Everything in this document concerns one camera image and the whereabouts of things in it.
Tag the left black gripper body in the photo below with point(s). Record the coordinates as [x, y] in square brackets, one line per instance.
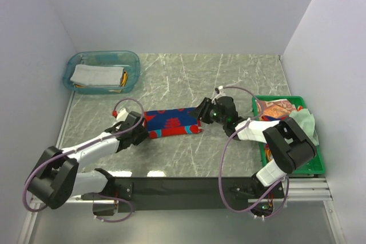
[139, 135]

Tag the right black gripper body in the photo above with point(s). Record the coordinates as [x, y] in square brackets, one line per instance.
[223, 119]

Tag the red and blue cloth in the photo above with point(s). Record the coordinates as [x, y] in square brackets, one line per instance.
[166, 123]

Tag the orange and grey towel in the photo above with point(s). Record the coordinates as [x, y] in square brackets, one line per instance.
[122, 83]

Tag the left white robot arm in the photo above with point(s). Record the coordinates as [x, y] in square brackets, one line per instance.
[57, 175]

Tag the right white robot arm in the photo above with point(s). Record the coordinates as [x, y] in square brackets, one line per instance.
[288, 143]

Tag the brown patterned towel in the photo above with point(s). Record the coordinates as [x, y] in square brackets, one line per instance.
[275, 109]

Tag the teal transparent plastic bin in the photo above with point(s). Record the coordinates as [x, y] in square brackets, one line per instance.
[126, 59]

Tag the pale green towel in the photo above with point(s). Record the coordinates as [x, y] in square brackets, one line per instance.
[306, 121]

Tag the green plastic tray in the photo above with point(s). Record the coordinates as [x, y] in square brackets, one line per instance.
[315, 166]

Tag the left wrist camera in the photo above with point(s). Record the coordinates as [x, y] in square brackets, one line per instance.
[120, 115]

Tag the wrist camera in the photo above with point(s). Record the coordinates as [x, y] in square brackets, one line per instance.
[120, 115]
[219, 90]

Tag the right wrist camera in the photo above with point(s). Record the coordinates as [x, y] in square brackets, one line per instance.
[219, 90]

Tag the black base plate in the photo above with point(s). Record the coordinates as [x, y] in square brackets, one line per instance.
[164, 193]

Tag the aluminium rail frame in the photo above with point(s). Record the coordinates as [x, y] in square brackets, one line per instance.
[308, 217]

